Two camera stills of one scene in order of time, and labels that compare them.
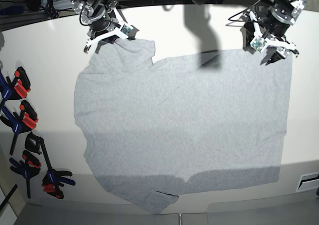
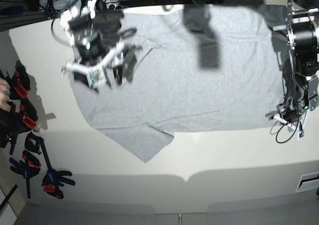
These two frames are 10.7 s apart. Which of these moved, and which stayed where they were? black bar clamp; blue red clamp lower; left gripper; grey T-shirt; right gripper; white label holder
Moved: right gripper; grey T-shirt; left gripper
Stayed: white label holder; black bar clamp; blue red clamp lower
